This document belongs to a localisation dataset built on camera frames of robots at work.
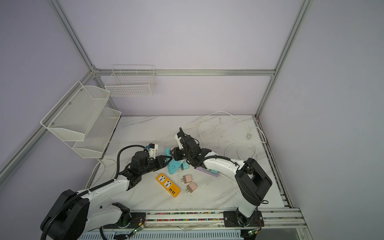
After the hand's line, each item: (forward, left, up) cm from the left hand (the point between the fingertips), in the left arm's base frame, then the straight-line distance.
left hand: (170, 159), depth 83 cm
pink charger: (-7, -10, -9) cm, 15 cm away
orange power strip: (-11, +1, -9) cm, 14 cm away
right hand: (+2, 0, +4) cm, 4 cm away
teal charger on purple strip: (-5, -25, -6) cm, 26 cm away
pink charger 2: (-12, -12, -9) cm, 20 cm away
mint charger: (+1, -8, -9) cm, 12 cm away
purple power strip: (-2, -18, -9) cm, 20 cm away
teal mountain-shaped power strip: (-3, -2, 0) cm, 4 cm away
